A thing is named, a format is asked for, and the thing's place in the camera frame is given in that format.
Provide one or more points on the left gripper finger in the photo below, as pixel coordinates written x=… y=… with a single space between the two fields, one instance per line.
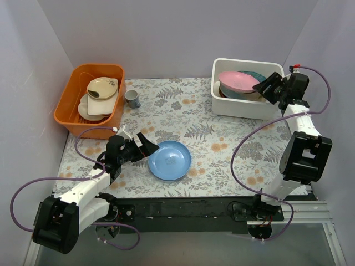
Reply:
x=143 y=140
x=148 y=149

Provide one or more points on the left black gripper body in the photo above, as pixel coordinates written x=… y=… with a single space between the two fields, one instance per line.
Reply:
x=140 y=149

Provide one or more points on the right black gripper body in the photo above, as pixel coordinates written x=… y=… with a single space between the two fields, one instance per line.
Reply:
x=273 y=89

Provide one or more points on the teal beaded ceramic plate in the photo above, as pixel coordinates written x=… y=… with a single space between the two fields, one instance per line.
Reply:
x=260 y=78

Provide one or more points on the cream and blue leaf plate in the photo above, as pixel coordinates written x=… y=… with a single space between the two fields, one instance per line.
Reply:
x=239 y=96

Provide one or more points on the light blue ceramic plate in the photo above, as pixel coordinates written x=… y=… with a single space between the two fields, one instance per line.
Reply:
x=171 y=161

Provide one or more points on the pink ceramic plate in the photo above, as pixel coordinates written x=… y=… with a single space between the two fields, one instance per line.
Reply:
x=237 y=81

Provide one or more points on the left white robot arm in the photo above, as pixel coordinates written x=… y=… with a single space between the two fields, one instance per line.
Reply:
x=60 y=220

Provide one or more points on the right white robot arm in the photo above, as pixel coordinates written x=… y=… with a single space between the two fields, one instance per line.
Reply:
x=307 y=152

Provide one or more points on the white plastic bin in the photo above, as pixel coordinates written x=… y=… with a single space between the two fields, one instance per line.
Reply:
x=261 y=110

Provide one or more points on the orange plastic bin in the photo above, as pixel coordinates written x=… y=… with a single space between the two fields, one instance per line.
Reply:
x=66 y=112

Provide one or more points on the grey ceramic cup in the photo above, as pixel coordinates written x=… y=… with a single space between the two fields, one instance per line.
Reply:
x=132 y=99

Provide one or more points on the white rectangular plate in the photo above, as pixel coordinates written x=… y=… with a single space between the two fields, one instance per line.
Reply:
x=101 y=101

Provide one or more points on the white flower-shaped plate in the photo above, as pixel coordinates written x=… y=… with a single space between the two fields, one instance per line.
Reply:
x=83 y=110

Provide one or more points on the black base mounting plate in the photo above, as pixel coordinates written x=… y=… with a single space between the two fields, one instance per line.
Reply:
x=187 y=214

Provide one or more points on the cream plate with dark patch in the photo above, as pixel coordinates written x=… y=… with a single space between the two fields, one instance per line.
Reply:
x=102 y=88

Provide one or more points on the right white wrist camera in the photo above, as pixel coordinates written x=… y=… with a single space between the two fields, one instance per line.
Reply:
x=294 y=69

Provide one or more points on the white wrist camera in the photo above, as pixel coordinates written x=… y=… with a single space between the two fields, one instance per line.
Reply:
x=123 y=133
x=294 y=69

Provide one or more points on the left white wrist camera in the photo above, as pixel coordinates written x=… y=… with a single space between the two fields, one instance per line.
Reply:
x=123 y=133

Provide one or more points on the aluminium frame rail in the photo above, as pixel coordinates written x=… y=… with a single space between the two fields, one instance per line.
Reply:
x=310 y=239

